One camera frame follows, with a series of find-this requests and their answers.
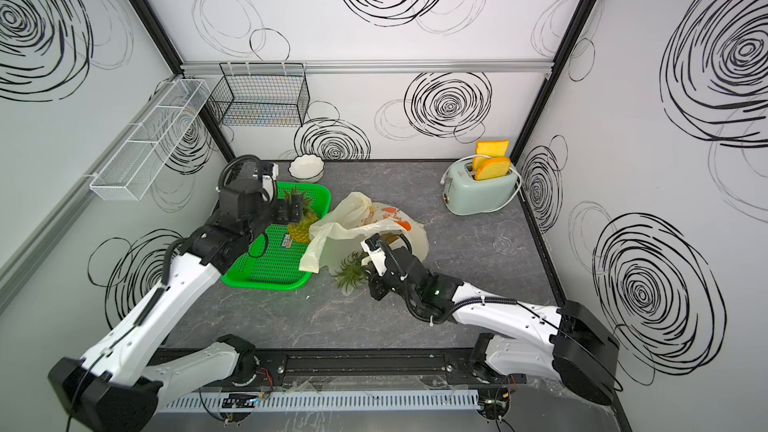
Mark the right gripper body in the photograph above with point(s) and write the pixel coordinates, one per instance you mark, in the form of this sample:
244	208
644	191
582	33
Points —
393	284

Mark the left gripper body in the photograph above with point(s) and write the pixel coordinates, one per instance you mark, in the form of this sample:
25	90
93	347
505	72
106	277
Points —
279	214

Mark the pineapple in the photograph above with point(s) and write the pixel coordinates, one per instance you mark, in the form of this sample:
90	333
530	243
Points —
352	275
300	232

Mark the yellow plastic bag with oranges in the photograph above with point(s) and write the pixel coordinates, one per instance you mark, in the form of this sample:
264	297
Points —
356	218

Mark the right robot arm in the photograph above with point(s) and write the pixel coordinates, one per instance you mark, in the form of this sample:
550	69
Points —
566	343

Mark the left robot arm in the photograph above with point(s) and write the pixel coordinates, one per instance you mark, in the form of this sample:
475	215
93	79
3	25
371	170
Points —
112	387

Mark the white scalloped bowl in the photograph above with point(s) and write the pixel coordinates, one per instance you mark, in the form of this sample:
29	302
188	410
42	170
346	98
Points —
307	168

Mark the green plastic basket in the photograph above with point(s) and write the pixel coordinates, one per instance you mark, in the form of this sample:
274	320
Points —
272	262

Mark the mint green toaster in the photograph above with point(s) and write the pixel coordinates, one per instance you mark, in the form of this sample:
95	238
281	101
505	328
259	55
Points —
464	195

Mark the toast slice front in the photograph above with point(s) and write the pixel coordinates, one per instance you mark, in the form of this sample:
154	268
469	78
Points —
491	168

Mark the toast slice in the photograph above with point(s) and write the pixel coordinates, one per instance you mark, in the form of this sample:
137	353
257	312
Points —
491	168
486	150

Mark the toast slice rear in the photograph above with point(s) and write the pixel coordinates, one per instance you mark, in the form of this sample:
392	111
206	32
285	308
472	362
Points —
486	150

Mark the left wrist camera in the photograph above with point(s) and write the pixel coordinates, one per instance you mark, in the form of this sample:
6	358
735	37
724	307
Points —
269	174

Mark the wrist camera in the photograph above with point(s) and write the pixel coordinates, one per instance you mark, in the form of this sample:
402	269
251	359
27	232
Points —
269	174
374	260

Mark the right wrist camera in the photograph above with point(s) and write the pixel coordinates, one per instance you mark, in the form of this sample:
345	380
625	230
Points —
374	260

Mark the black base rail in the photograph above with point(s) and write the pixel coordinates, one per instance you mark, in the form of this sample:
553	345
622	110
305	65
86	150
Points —
456	365

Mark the black wire basket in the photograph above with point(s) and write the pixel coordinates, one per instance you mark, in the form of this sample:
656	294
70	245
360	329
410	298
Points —
264	94

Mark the white slotted cable duct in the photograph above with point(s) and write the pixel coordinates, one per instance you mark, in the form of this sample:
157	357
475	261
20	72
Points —
327	401

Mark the white mesh wall shelf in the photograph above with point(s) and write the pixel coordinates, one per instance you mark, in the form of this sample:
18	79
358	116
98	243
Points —
134	166

